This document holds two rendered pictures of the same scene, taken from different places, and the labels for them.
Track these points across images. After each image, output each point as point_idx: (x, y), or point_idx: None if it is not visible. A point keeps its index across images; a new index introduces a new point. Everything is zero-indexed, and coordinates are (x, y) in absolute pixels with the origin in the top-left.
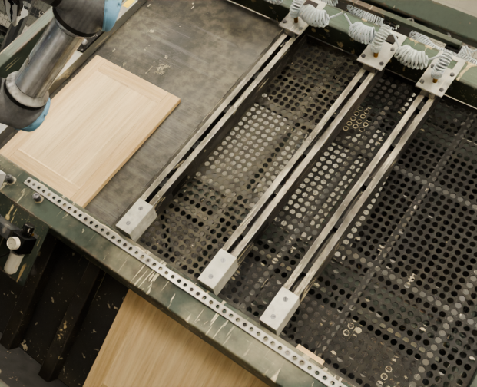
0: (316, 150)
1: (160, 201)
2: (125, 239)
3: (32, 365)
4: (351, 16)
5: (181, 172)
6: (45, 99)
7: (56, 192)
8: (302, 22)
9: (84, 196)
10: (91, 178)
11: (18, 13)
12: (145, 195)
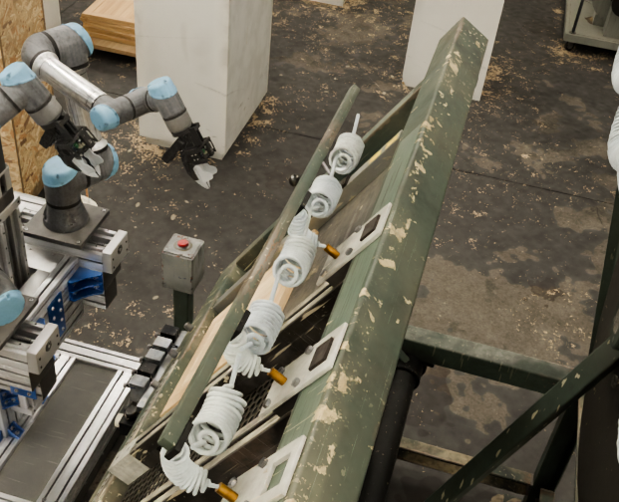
0: (163, 497)
1: (141, 452)
2: (113, 474)
3: None
4: (365, 275)
5: (157, 429)
6: None
7: (162, 387)
8: (336, 261)
9: (168, 405)
10: (184, 387)
11: (191, 177)
12: (140, 436)
